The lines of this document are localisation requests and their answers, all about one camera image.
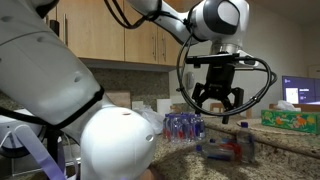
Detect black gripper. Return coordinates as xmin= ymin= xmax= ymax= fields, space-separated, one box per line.
xmin=192 ymin=63 xmax=244 ymax=124

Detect clear water bottle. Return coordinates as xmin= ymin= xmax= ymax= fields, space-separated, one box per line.
xmin=195 ymin=139 xmax=242 ymax=161
xmin=237 ymin=122 xmax=255 ymax=163

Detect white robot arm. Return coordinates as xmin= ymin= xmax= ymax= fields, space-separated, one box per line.
xmin=0 ymin=0 xmax=249 ymax=180

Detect shrink-wrapped water bottle pack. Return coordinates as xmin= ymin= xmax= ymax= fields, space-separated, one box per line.
xmin=163 ymin=113 xmax=206 ymax=143

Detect upright clear water bottle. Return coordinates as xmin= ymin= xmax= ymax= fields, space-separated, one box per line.
xmin=237 ymin=122 xmax=255 ymax=163

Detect white plastic bag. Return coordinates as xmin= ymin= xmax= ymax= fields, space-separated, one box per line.
xmin=135 ymin=106 xmax=164 ymax=134

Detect monitor screen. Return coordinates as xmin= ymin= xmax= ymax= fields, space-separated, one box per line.
xmin=282 ymin=76 xmax=320 ymax=105

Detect green tissue box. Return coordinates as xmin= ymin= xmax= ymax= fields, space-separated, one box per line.
xmin=261 ymin=110 xmax=320 ymax=135

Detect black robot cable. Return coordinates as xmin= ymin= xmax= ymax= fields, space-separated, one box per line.
xmin=175 ymin=33 xmax=278 ymax=118

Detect wooden wall cabinets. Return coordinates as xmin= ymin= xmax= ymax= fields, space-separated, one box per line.
xmin=45 ymin=0 xmax=180 ymax=66

